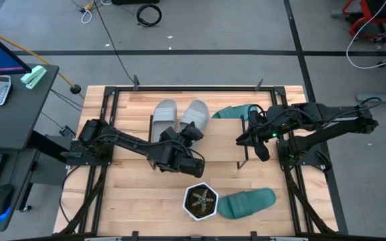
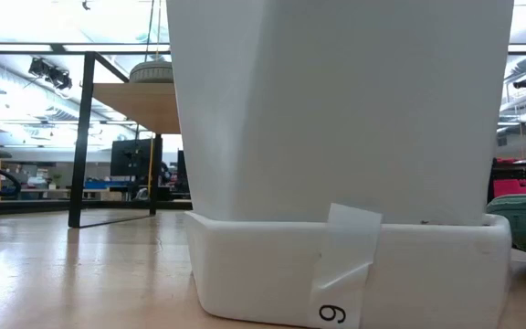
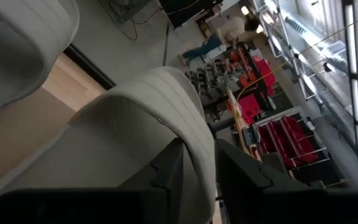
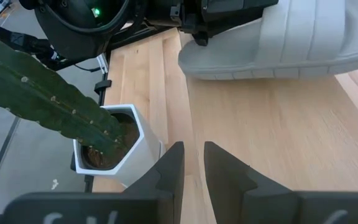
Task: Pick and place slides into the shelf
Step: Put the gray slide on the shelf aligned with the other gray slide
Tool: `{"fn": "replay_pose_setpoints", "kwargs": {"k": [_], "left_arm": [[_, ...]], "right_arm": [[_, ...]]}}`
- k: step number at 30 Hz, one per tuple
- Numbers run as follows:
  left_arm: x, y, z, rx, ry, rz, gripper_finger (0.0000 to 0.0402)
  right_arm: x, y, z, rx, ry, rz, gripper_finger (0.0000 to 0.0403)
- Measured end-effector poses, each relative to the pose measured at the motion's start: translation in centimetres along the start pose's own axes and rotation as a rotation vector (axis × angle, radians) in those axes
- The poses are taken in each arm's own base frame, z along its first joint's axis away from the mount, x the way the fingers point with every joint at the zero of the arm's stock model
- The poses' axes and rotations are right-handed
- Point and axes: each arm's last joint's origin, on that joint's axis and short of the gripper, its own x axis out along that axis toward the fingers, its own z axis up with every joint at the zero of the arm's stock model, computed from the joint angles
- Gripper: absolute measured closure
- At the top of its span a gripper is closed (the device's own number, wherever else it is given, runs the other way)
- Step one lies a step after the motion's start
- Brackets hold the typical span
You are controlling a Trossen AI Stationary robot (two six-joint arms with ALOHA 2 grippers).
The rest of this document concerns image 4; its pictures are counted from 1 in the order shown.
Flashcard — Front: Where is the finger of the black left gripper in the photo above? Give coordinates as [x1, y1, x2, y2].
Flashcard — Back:
[192, 29, 211, 47]

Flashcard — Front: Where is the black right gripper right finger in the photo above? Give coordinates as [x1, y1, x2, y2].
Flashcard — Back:
[203, 141, 358, 224]

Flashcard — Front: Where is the green cactus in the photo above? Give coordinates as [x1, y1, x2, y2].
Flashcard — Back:
[0, 34, 127, 156]

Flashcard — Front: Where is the white hexagonal planter pot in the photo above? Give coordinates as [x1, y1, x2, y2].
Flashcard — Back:
[72, 104, 164, 187]

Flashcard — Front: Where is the brown potting soil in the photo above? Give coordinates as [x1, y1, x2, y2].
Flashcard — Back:
[82, 112, 140, 169]

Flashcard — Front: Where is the black table clamp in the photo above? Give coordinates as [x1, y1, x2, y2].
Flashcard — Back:
[93, 79, 112, 96]

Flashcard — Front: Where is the thin black cable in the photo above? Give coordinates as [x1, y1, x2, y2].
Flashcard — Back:
[73, 63, 103, 73]

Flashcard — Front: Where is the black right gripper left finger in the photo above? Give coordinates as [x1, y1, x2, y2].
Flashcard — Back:
[3, 141, 185, 224]

